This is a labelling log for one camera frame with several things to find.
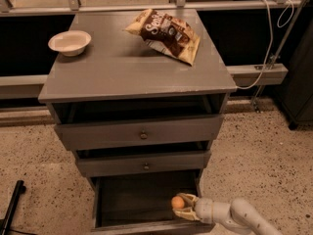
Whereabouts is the black pole on floor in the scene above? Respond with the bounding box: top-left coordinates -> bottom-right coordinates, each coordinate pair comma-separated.
0,180 -> 25,235

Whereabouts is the grey middle drawer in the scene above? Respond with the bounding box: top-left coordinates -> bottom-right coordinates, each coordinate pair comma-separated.
76,150 -> 210,177

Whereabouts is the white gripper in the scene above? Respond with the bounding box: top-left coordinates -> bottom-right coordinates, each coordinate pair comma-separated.
173,193 -> 213,224

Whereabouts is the grey top drawer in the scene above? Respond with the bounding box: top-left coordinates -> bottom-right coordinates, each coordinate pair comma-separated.
55,115 -> 223,151

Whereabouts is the brown chip bag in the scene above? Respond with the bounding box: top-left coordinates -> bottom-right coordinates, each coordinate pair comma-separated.
125,9 -> 201,65

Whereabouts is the white bowl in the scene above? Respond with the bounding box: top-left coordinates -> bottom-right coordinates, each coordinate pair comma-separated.
48,30 -> 92,57

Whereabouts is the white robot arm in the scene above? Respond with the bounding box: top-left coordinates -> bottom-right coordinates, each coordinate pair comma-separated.
171,193 -> 283,235

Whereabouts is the dark cabinet at right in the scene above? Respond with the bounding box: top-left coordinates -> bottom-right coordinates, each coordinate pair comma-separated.
274,21 -> 313,130

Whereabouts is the grey metal railing frame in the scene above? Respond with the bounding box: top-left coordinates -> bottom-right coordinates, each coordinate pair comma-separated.
0,0 -> 312,100

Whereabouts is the grey wooden drawer cabinet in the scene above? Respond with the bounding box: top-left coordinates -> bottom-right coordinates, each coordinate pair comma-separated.
37,8 -> 238,235

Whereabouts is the white cable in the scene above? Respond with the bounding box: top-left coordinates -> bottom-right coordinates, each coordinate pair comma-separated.
235,0 -> 295,90

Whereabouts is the orange fruit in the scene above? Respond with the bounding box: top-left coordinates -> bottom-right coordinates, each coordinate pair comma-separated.
171,196 -> 185,209

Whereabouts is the grey open bottom drawer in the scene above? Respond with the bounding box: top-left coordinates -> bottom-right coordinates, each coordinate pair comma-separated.
91,170 -> 213,235

